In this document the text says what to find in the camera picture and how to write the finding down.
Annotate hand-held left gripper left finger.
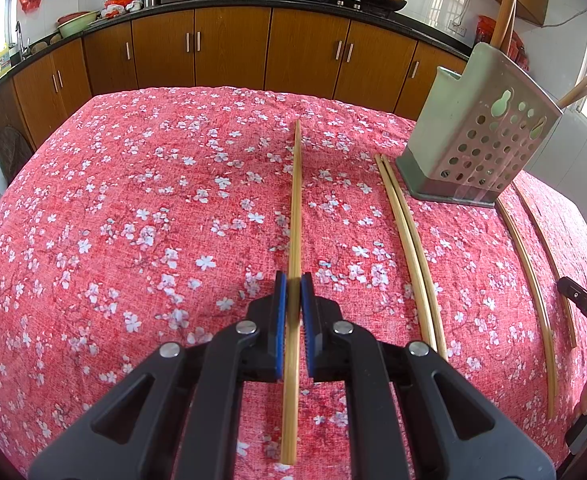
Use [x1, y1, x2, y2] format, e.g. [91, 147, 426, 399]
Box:
[27, 270, 289, 480]

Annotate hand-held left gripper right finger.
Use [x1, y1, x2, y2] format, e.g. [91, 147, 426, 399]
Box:
[301, 272, 557, 480]

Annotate perforated green utensil holder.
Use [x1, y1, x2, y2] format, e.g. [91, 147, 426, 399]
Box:
[396, 42, 564, 210]

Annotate red floral tablecloth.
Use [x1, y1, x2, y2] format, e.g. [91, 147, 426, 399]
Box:
[0, 85, 587, 480]

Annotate wooden lower kitchen cabinets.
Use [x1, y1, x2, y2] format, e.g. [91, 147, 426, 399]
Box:
[0, 6, 474, 153]

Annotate red bag on condiments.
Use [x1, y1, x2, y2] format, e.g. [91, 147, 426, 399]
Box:
[476, 14, 511, 43]

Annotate dark round woven tray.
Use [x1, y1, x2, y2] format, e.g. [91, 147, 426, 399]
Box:
[0, 125, 35, 183]

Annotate gas stove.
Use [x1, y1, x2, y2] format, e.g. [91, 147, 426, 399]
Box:
[280, 0, 399, 13]

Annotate red and white plastic bag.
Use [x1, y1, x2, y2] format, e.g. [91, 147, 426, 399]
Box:
[99, 0, 141, 20]

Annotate green plastic basin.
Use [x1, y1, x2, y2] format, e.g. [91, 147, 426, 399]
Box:
[56, 10, 99, 38]

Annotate metal sink faucet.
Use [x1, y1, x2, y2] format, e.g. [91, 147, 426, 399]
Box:
[14, 21, 31, 61]

